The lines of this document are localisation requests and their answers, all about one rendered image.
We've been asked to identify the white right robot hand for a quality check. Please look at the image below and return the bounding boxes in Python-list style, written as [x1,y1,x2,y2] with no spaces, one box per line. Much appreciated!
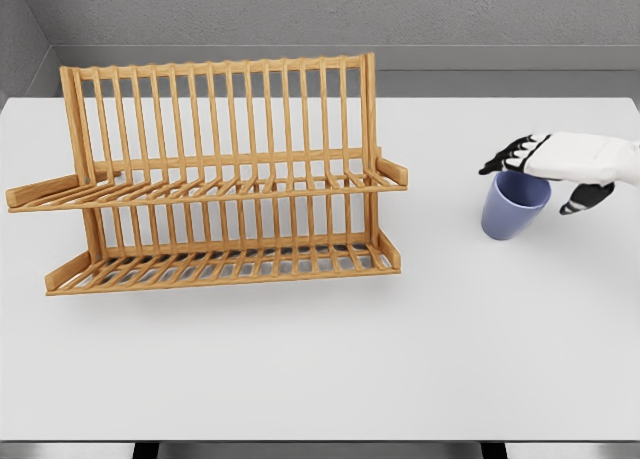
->
[478,131,632,217]

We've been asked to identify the blue cup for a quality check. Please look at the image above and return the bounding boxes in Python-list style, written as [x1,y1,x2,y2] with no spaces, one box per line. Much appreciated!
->
[480,170,553,242]

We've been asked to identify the wooden two-tier dish rack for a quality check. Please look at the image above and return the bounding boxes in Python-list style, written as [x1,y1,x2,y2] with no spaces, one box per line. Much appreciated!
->
[5,52,409,298]

